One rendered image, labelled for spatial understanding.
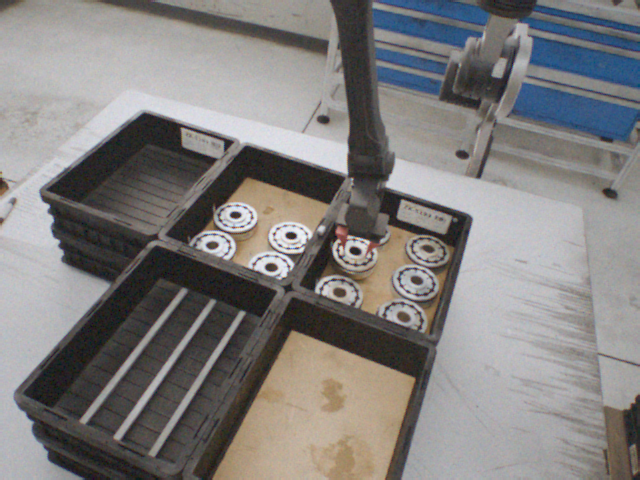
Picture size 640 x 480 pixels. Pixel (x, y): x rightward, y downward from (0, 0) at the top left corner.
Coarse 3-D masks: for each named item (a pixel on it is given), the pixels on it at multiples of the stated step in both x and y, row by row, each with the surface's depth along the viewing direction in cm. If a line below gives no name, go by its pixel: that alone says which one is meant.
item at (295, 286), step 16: (400, 192) 131; (336, 208) 124; (448, 208) 129; (320, 240) 116; (464, 240) 122; (304, 272) 109; (304, 288) 106; (448, 288) 110; (336, 304) 104; (448, 304) 107; (384, 320) 102; (416, 336) 101; (432, 336) 101
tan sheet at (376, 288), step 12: (396, 228) 136; (396, 240) 133; (408, 240) 134; (384, 252) 130; (396, 252) 130; (384, 264) 127; (396, 264) 127; (324, 276) 122; (372, 276) 124; (384, 276) 124; (444, 276) 126; (372, 288) 121; (384, 288) 122; (372, 300) 119; (384, 300) 119; (372, 312) 116; (432, 312) 118
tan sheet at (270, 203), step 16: (240, 192) 140; (256, 192) 140; (272, 192) 141; (288, 192) 142; (256, 208) 136; (272, 208) 137; (288, 208) 137; (304, 208) 138; (320, 208) 139; (272, 224) 133; (304, 224) 134; (256, 240) 128; (240, 256) 124
